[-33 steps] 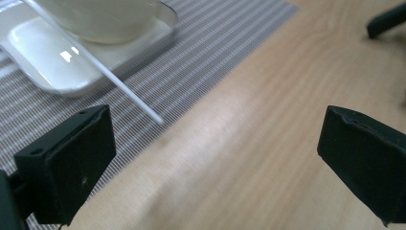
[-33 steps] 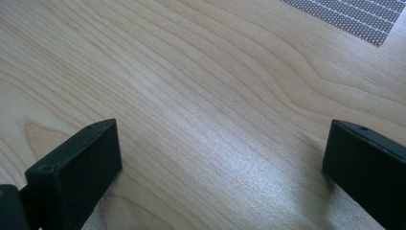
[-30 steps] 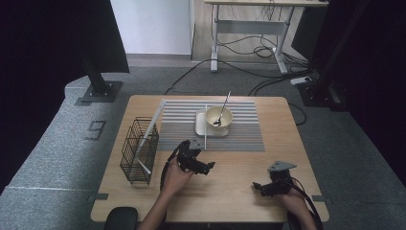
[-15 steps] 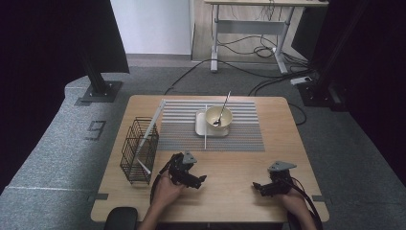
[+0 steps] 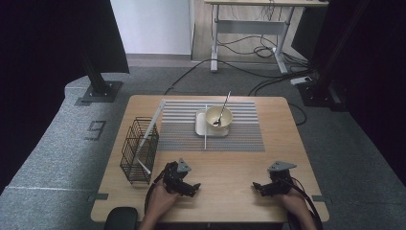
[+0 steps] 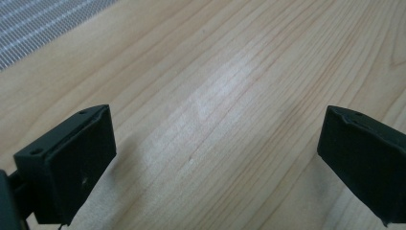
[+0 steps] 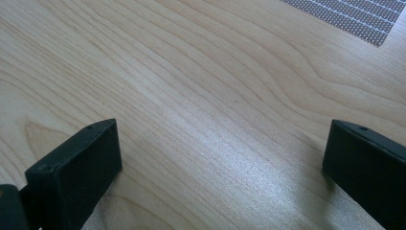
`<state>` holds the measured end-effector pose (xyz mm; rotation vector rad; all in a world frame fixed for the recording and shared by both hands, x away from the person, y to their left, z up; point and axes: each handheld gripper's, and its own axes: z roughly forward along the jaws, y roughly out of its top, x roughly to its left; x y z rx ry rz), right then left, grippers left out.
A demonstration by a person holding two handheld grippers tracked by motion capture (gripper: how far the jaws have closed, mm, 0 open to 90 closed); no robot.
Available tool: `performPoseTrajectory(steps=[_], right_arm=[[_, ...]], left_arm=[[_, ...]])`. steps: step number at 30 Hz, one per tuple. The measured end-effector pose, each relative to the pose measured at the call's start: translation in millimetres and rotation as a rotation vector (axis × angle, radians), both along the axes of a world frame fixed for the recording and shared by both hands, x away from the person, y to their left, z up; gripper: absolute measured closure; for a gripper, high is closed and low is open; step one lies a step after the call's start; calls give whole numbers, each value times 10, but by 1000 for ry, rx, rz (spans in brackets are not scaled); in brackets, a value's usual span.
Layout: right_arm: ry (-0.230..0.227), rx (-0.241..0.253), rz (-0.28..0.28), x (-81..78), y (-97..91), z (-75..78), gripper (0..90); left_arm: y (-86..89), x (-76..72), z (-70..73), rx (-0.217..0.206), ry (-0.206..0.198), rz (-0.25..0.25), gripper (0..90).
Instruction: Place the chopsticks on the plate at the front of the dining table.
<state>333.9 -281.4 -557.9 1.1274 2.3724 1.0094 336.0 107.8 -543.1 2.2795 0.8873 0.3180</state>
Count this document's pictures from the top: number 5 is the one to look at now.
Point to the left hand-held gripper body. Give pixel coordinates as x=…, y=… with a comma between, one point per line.
x=175, y=179

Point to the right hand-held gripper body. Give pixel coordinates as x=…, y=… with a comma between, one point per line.
x=281, y=182

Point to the person's right hand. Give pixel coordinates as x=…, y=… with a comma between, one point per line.
x=295, y=202

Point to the person's left hand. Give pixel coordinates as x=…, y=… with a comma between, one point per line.
x=161, y=201

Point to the striped grey placemat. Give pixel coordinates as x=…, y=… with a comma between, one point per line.
x=178, y=137

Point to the grey tape strip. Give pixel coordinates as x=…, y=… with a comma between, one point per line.
x=320, y=198
x=97, y=197

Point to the white square plate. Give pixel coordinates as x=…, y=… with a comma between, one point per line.
x=200, y=127

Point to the cream bowl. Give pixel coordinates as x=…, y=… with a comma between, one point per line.
x=224, y=120

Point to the metal spoon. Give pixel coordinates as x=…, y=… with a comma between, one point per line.
x=223, y=107

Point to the black metal stand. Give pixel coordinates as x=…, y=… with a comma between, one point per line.
x=100, y=89
x=319, y=92

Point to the white power strip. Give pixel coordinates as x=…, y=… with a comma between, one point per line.
x=300, y=80

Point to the black curtain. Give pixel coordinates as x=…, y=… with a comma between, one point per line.
x=376, y=64
x=41, y=48

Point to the white-framed wooden desk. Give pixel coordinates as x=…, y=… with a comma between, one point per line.
x=252, y=27

